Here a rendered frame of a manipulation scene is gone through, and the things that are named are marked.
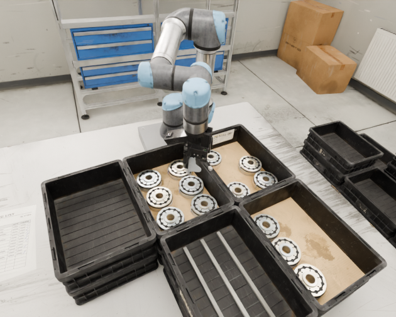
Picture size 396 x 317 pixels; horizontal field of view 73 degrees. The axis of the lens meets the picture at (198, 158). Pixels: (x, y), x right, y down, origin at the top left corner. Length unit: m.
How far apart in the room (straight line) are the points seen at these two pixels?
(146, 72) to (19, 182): 0.92
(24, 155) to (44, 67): 2.23
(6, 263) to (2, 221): 0.21
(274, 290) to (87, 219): 0.69
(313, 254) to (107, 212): 0.77
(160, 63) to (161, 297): 0.78
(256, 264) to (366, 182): 1.35
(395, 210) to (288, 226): 1.12
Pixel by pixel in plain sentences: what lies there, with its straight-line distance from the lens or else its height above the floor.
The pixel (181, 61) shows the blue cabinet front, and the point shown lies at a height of 0.48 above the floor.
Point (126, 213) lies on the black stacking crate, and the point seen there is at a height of 0.83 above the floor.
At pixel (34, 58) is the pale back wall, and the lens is 3.74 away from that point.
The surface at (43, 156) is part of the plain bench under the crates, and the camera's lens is 1.60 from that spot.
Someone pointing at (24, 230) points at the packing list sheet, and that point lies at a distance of 1.32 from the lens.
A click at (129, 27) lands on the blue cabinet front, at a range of 2.78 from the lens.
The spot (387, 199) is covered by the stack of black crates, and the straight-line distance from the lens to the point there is 2.15.
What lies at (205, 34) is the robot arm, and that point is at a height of 1.33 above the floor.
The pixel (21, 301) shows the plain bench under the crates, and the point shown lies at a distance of 1.17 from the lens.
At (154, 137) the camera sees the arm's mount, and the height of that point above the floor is 0.76.
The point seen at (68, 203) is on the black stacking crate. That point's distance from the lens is 1.16.
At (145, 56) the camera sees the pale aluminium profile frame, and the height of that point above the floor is 0.60.
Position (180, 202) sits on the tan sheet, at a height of 0.83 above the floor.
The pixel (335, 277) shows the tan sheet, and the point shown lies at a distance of 1.07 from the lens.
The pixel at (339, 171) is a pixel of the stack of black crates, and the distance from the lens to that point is 1.98.
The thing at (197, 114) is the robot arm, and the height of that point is 1.28.
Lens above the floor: 1.69
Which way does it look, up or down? 43 degrees down
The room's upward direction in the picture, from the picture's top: 5 degrees clockwise
